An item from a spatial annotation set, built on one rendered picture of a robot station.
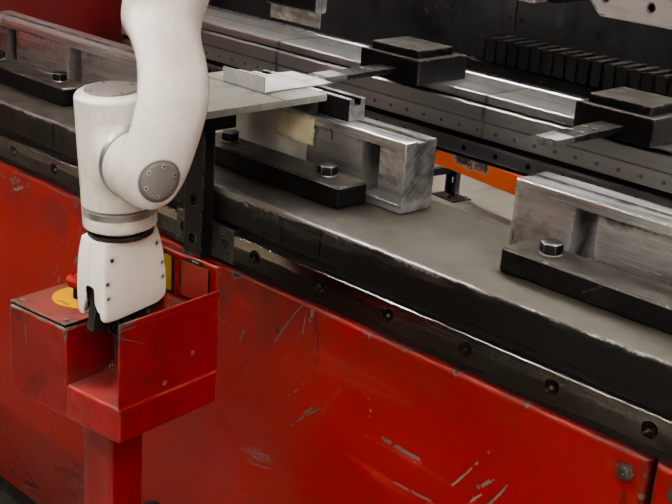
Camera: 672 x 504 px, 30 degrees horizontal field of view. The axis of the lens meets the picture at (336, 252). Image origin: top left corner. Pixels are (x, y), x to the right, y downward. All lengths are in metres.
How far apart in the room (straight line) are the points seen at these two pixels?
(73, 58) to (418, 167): 0.77
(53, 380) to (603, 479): 0.65
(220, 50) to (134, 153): 0.99
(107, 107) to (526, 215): 0.50
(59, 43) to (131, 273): 0.82
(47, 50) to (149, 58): 0.93
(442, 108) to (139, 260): 0.64
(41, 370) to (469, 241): 0.54
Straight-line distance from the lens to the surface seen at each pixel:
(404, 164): 1.60
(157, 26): 1.34
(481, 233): 1.58
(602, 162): 1.74
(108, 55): 2.07
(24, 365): 1.57
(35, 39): 2.26
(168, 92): 1.30
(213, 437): 1.83
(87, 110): 1.36
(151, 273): 1.46
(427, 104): 1.92
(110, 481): 1.61
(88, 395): 1.49
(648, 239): 1.40
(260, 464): 1.77
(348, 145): 1.67
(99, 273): 1.41
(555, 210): 1.46
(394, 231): 1.55
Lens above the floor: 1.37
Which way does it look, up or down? 20 degrees down
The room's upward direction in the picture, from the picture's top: 4 degrees clockwise
